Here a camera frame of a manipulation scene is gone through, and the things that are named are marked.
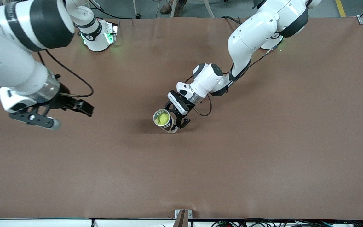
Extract small metal bracket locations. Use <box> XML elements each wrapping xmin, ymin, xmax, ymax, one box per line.
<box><xmin>175</xmin><ymin>209</ymin><xmax>193</xmax><ymax>220</ymax></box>

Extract clear tennis ball can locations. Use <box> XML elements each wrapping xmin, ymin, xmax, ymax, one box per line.
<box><xmin>153</xmin><ymin>109</ymin><xmax>179</xmax><ymax>134</ymax></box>

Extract brown table mat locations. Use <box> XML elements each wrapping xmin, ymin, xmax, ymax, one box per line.
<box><xmin>0</xmin><ymin>16</ymin><xmax>363</xmax><ymax>220</ymax></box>

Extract tangled black cables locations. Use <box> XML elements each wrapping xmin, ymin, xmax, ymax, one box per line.
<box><xmin>211</xmin><ymin>218</ymin><xmax>363</xmax><ymax>227</ymax></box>

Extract yellow tennis ball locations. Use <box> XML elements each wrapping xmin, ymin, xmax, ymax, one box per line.
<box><xmin>155</xmin><ymin>113</ymin><xmax>170</xmax><ymax>126</ymax></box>

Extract white pole with caster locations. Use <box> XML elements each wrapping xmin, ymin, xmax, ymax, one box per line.
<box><xmin>132</xmin><ymin>0</ymin><xmax>141</xmax><ymax>19</ymax></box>

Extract black right arm base cable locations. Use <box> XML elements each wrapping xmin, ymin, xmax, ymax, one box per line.
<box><xmin>89</xmin><ymin>0</ymin><xmax>134</xmax><ymax>20</ymax></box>

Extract black left arm base cable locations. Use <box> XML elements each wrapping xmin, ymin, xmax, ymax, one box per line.
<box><xmin>221</xmin><ymin>15</ymin><xmax>244</xmax><ymax>25</ymax></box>

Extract black arm base cable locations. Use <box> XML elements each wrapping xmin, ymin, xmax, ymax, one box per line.
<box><xmin>89</xmin><ymin>0</ymin><xmax>134</xmax><ymax>20</ymax></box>
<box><xmin>221</xmin><ymin>15</ymin><xmax>244</xmax><ymax>25</ymax></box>

